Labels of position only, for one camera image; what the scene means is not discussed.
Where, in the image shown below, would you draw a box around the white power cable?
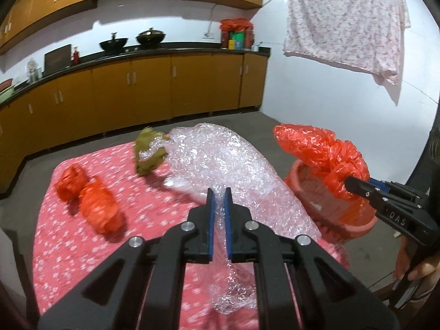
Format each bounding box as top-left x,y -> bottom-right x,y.
207,0 -> 290,37

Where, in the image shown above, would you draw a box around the long knotted red plastic bag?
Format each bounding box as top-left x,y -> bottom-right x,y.
54,164 -> 125,235

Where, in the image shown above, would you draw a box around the clear bubble wrap sheet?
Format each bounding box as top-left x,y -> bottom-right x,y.
165,122 -> 322,317

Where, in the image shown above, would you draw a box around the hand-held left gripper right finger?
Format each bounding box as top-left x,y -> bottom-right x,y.
223,187 -> 399,330

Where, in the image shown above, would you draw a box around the open black wok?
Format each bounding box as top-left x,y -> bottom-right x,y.
98,32 -> 127,55

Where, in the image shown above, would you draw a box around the person's right hand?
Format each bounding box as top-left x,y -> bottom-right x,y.
395,244 -> 440,281

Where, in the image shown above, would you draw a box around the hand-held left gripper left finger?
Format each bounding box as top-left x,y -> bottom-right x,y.
38,188 -> 215,330

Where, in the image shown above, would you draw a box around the red floral tablecloth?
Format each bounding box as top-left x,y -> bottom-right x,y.
32,142 -> 350,330

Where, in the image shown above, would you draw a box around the olive yellow plastic bag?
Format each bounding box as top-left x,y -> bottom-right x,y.
132,126 -> 170,177

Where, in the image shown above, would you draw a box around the red bag over containers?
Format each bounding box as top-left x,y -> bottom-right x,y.
219,18 -> 255,50

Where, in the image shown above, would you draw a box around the black kitchen countertop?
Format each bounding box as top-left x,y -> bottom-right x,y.
0,42 -> 272,110

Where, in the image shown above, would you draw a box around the orange plastic basket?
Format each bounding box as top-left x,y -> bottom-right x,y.
284,160 -> 378,245

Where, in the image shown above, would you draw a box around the glass jar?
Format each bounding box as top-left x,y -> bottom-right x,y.
26,58 -> 41,83

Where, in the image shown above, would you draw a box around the large orange-red plastic bag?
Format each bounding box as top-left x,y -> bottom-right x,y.
273,123 -> 371,200

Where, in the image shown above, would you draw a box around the white floral hanging sheet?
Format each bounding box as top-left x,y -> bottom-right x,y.
282,0 -> 412,108

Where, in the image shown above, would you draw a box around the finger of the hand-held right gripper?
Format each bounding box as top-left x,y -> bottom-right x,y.
345,176 -> 382,203
369,179 -> 418,200

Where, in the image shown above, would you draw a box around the wooden lower kitchen cabinets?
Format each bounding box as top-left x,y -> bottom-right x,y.
0,50 -> 271,196

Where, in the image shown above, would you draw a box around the dark cutting board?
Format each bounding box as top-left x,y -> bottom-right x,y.
43,44 -> 73,75

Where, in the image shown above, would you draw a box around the black wok with lid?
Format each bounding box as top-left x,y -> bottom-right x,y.
135,27 -> 166,49

